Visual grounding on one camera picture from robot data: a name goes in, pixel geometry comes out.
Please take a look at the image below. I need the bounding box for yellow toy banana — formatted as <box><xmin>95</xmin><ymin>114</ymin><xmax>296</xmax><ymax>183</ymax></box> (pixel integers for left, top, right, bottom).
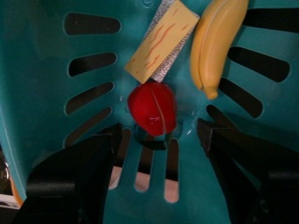
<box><xmin>189</xmin><ymin>0</ymin><xmax>249</xmax><ymax>101</ymax></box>

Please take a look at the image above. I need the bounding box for yellow toy cheese slice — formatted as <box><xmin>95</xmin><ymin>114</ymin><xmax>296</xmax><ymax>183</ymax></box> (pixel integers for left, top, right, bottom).
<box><xmin>124</xmin><ymin>0</ymin><xmax>201</xmax><ymax>85</ymax></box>

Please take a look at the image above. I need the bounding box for red toy pepper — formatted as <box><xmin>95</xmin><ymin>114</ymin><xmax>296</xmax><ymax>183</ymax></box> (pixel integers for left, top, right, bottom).
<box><xmin>127</xmin><ymin>80</ymin><xmax>179</xmax><ymax>137</ymax></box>

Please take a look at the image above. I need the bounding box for teal plastic slotted basket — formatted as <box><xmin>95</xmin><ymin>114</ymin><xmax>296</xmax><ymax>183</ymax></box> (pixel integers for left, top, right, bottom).
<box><xmin>0</xmin><ymin>0</ymin><xmax>299</xmax><ymax>224</ymax></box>

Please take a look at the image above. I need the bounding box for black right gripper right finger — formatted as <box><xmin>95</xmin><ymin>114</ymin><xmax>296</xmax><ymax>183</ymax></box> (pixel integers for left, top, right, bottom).
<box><xmin>196</xmin><ymin>117</ymin><xmax>299</xmax><ymax>224</ymax></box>

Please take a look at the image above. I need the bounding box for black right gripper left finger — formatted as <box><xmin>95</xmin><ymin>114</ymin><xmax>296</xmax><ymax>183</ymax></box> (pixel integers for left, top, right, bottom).
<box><xmin>13</xmin><ymin>122</ymin><xmax>124</xmax><ymax>224</ymax></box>

